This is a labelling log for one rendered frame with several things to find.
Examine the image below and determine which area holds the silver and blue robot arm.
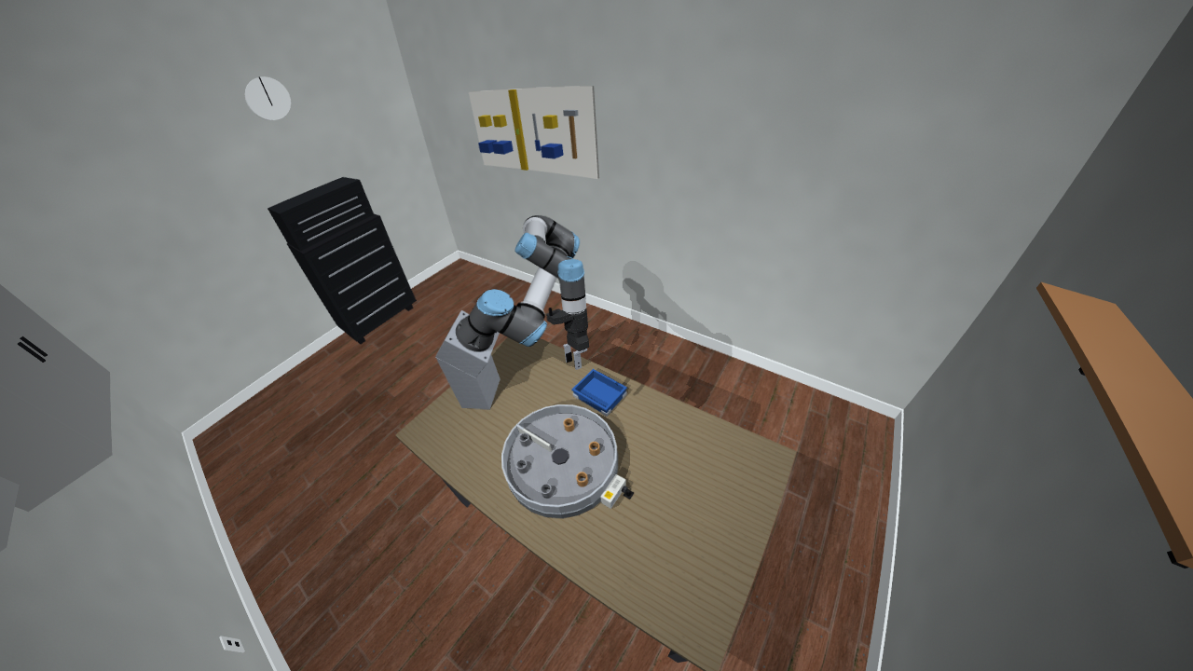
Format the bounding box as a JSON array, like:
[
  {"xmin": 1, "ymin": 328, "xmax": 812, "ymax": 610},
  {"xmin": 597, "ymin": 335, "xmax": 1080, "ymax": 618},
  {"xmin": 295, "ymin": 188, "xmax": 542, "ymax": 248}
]
[{"xmin": 456, "ymin": 215, "xmax": 585, "ymax": 352}]

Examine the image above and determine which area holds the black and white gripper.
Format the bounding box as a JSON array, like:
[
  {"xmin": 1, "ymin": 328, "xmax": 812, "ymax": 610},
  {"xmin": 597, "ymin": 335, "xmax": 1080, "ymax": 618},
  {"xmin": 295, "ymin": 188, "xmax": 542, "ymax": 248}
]
[{"xmin": 546, "ymin": 297, "xmax": 589, "ymax": 370}]

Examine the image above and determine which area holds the blue crate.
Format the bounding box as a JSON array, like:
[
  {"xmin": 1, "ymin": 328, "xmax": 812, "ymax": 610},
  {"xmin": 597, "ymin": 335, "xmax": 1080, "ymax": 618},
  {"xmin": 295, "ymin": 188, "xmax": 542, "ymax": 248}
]
[{"xmin": 571, "ymin": 369, "xmax": 628, "ymax": 417}]

